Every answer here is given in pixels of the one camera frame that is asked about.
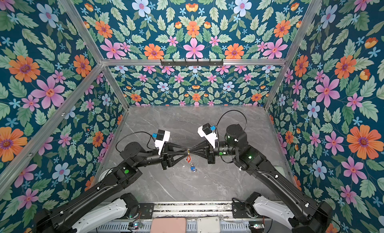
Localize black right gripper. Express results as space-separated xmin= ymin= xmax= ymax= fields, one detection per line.
xmin=190 ymin=140 xmax=240 ymax=166

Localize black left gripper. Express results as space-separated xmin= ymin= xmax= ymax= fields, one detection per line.
xmin=134 ymin=141 xmax=188 ymax=171

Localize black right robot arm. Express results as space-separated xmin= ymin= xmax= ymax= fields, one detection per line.
xmin=187 ymin=124 xmax=333 ymax=233

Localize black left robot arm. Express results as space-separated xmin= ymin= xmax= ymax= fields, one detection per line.
xmin=33 ymin=142 xmax=188 ymax=233

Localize pink box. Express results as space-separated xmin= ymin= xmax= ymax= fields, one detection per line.
xmin=150 ymin=218 xmax=187 ymax=233

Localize white analog alarm clock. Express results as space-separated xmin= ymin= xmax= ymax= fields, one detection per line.
xmin=99 ymin=168 xmax=112 ymax=182

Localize white box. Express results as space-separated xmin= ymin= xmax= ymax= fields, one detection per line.
xmin=197 ymin=217 xmax=221 ymax=233

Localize green circuit board right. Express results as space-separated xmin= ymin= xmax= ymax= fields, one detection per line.
xmin=249 ymin=224 xmax=265 ymax=233

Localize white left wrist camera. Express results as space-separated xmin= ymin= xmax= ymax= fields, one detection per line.
xmin=152 ymin=129 xmax=171 ymax=156

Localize left camera cable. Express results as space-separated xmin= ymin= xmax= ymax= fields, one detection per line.
xmin=115 ymin=130 xmax=157 ymax=152

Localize camera cable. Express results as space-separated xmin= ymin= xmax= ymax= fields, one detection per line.
xmin=115 ymin=130 xmax=157 ymax=152
xmin=215 ymin=109 xmax=249 ymax=134

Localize right camera cable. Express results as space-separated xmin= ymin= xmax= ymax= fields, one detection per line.
xmin=215 ymin=109 xmax=249 ymax=134

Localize aluminium front rail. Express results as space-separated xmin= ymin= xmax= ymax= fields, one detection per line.
xmin=98 ymin=201 xmax=316 ymax=221

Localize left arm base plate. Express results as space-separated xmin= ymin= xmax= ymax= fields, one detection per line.
xmin=129 ymin=203 xmax=155 ymax=220

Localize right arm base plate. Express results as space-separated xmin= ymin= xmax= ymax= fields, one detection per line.
xmin=232 ymin=202 xmax=260 ymax=219

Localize black wall hook rail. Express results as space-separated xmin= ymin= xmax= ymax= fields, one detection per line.
xmin=160 ymin=59 xmax=224 ymax=67

